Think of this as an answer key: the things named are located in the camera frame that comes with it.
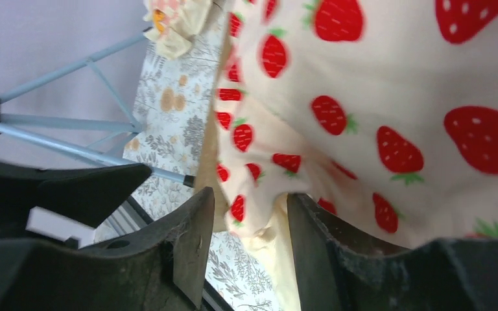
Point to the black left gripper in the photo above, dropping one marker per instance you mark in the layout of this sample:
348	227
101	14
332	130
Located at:
87	195

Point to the checkered ruffled pillow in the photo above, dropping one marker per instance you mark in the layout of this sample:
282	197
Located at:
174	23

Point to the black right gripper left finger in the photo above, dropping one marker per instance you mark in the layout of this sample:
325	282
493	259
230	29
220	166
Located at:
160	267

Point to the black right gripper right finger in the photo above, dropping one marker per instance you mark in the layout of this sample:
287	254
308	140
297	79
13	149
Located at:
339	267

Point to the wooden pet bed frame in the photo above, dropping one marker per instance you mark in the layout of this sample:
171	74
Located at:
206	175

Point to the floral table mat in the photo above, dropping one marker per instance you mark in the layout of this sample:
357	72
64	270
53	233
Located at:
172	103

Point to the red strawberry print duvet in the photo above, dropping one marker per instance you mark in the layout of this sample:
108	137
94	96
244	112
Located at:
385	113

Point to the blue perforated music stand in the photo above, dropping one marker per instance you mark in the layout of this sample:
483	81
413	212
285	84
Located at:
15	125

